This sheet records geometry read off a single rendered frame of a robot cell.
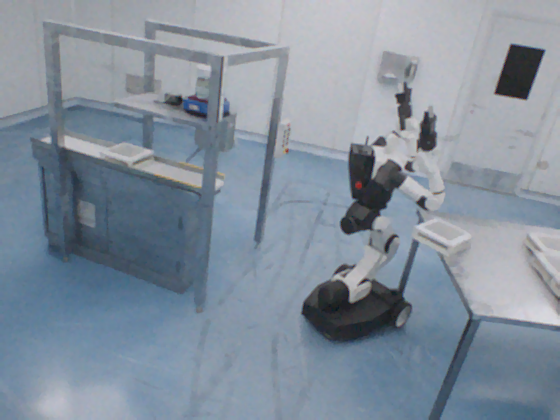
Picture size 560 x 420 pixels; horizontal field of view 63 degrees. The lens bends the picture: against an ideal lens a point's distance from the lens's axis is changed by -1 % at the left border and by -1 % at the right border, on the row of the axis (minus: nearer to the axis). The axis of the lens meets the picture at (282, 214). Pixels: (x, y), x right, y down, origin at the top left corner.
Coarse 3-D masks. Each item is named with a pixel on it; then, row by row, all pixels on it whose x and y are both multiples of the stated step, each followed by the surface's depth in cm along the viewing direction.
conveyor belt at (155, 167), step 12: (72, 144) 318; (84, 144) 321; (96, 144) 324; (96, 156) 305; (144, 168) 298; (156, 168) 300; (168, 168) 303; (180, 168) 306; (180, 180) 288; (192, 180) 291; (216, 180) 297
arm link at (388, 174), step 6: (384, 168) 247; (390, 168) 245; (396, 168) 245; (378, 174) 248; (384, 174) 246; (390, 174) 245; (396, 174) 245; (402, 174) 246; (384, 180) 246; (390, 180) 247; (396, 180) 245; (402, 180) 245; (396, 186) 248
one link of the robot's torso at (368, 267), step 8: (368, 240) 318; (400, 240) 309; (368, 248) 316; (376, 248) 319; (392, 248) 305; (368, 256) 312; (376, 256) 310; (384, 256) 308; (392, 256) 310; (360, 264) 311; (368, 264) 309; (376, 264) 309; (384, 264) 313; (352, 272) 309; (360, 272) 308; (368, 272) 306; (376, 272) 314; (352, 280) 305; (360, 280) 303; (368, 280) 307
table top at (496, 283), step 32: (480, 224) 294; (512, 224) 302; (480, 256) 254; (512, 256) 260; (480, 288) 224; (512, 288) 228; (544, 288) 233; (480, 320) 205; (512, 320) 205; (544, 320) 207
